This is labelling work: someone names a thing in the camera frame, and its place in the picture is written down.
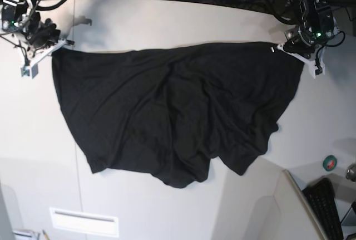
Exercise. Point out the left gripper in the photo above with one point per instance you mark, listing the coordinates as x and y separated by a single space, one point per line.
303 40

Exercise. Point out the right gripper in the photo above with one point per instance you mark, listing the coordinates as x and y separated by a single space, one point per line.
38 35

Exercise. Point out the black t-shirt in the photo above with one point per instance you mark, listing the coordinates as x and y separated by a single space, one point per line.
169 112

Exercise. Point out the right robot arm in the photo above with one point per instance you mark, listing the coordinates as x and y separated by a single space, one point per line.
22 19

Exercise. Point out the green tape roll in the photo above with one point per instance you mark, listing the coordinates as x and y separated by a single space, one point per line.
329 163

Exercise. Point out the silver metal knob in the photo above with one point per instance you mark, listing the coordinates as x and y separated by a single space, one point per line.
350 172

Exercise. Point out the black keyboard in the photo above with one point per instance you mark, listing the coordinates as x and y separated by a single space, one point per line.
321 198

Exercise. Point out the white divider panel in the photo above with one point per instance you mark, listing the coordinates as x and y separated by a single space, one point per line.
297 218

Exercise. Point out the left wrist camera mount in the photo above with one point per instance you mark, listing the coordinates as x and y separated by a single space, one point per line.
316 66

